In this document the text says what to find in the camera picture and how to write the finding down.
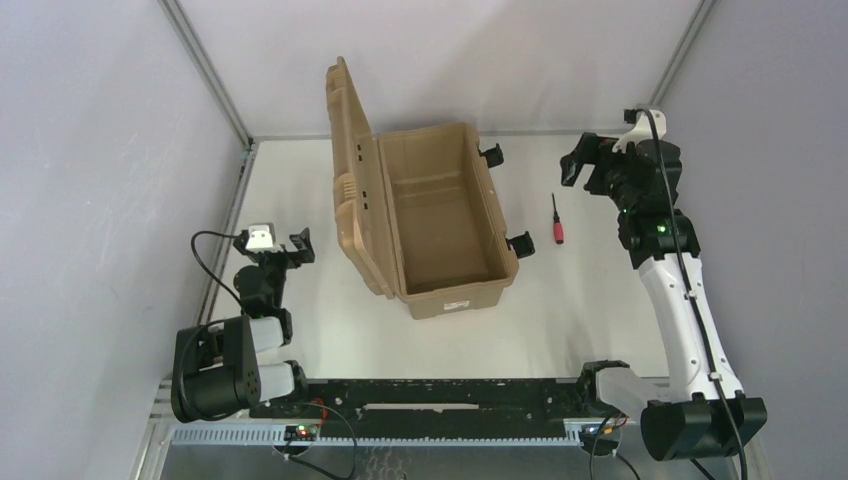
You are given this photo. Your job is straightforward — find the red black screwdriver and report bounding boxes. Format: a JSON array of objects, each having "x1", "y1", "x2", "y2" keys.
[{"x1": 551, "y1": 193, "x2": 565, "y2": 245}]

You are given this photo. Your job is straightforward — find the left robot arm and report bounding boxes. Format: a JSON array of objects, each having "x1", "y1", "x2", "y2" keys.
[{"x1": 170, "y1": 223, "x2": 315, "y2": 423}]

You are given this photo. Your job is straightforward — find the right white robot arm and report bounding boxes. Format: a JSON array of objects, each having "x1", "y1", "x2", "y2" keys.
[{"x1": 560, "y1": 132, "x2": 768, "y2": 461}]

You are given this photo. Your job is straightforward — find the upper black bin latch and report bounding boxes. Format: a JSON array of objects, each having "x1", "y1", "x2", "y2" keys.
[{"x1": 478, "y1": 143, "x2": 505, "y2": 169}]

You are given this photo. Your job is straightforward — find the black bin latch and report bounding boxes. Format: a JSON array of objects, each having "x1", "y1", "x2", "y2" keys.
[
  {"x1": 478, "y1": 143, "x2": 505, "y2": 169},
  {"x1": 506, "y1": 231, "x2": 536, "y2": 260}
]

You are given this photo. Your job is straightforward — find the lower black bin latch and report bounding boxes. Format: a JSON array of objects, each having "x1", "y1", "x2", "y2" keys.
[{"x1": 506, "y1": 231, "x2": 536, "y2": 260}]

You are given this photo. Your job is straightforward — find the tan plastic storage bin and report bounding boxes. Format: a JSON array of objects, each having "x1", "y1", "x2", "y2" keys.
[{"x1": 325, "y1": 58, "x2": 520, "y2": 320}]

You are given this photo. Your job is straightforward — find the left control board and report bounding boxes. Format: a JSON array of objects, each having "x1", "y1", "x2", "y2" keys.
[{"x1": 283, "y1": 424, "x2": 320, "y2": 444}]

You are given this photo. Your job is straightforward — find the control board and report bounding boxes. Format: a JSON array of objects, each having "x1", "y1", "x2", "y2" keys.
[
  {"x1": 283, "y1": 424, "x2": 320, "y2": 444},
  {"x1": 578, "y1": 425, "x2": 621, "y2": 446}
]

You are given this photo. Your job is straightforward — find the right control board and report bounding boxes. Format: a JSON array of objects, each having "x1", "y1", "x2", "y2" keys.
[{"x1": 578, "y1": 425, "x2": 621, "y2": 446}]

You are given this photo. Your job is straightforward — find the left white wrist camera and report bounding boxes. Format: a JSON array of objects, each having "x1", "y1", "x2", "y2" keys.
[{"x1": 245, "y1": 223, "x2": 277, "y2": 253}]

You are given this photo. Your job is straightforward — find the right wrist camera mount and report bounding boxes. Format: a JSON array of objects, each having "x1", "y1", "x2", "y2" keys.
[{"x1": 612, "y1": 107, "x2": 667, "y2": 153}]

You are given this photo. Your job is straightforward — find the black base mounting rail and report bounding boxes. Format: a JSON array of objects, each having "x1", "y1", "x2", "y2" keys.
[{"x1": 249, "y1": 378, "x2": 631, "y2": 443}]

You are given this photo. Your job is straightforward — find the slotted grey cable duct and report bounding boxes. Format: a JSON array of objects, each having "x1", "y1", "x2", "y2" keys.
[{"x1": 169, "y1": 423, "x2": 584, "y2": 448}]

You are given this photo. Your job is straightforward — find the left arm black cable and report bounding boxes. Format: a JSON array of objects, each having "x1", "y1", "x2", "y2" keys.
[{"x1": 170, "y1": 230, "x2": 250, "y2": 423}]

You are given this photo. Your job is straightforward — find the right aluminium frame post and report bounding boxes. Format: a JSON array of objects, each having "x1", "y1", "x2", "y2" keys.
[{"x1": 649, "y1": 0, "x2": 719, "y2": 107}]

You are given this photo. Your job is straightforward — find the aluminium frame post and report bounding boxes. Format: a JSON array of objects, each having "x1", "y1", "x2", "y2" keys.
[
  {"x1": 649, "y1": 0, "x2": 719, "y2": 107},
  {"x1": 157, "y1": 0, "x2": 254, "y2": 149}
]

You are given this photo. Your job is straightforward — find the left aluminium frame post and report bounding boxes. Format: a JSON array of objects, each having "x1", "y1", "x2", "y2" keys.
[{"x1": 157, "y1": 0, "x2": 254, "y2": 149}]

